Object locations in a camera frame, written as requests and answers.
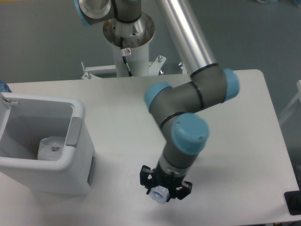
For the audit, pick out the blue patterned object at left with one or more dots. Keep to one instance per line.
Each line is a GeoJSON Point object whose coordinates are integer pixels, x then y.
{"type": "Point", "coordinates": [4, 87]}

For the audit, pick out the crushed clear plastic bottle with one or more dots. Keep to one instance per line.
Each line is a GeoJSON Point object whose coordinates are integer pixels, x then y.
{"type": "Point", "coordinates": [159, 194]}

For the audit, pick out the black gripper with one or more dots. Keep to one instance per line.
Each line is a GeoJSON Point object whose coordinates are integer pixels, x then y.
{"type": "Point", "coordinates": [174, 182]}

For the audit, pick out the white trash can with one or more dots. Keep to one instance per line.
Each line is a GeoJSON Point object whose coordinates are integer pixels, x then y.
{"type": "Point", "coordinates": [27, 119]}

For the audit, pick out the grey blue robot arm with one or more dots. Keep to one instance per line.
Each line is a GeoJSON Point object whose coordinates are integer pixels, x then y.
{"type": "Point", "coordinates": [174, 109]}

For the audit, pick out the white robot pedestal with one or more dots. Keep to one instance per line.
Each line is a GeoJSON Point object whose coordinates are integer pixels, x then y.
{"type": "Point", "coordinates": [130, 45]}

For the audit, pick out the white frame at right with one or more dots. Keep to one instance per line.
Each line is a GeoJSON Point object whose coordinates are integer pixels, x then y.
{"type": "Point", "coordinates": [291, 107]}

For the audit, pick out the white wrapper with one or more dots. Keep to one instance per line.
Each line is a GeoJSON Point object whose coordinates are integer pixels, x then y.
{"type": "Point", "coordinates": [51, 148]}

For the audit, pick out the black device at table edge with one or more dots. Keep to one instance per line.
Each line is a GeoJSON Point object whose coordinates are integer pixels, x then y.
{"type": "Point", "coordinates": [293, 201]}

